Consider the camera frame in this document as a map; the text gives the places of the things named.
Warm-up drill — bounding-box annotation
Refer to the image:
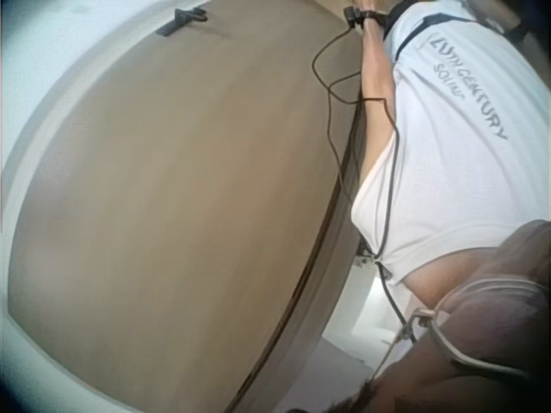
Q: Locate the thin black cable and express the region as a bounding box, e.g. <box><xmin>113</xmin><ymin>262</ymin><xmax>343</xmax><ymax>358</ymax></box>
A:
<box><xmin>310</xmin><ymin>23</ymin><xmax>419</xmax><ymax>346</ymax></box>

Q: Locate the grey rig cable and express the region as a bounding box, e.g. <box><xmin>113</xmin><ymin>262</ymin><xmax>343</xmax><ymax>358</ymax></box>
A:
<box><xmin>375</xmin><ymin>274</ymin><xmax>548</xmax><ymax>391</ymax></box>

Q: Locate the black wrist band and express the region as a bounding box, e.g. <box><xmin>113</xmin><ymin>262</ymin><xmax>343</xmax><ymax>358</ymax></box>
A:
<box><xmin>343</xmin><ymin>5</ymin><xmax>391</xmax><ymax>31</ymax></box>

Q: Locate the small black clip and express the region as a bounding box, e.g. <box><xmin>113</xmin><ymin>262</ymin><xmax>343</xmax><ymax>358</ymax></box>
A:
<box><xmin>156</xmin><ymin>7</ymin><xmax>209</xmax><ymax>39</ymax></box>

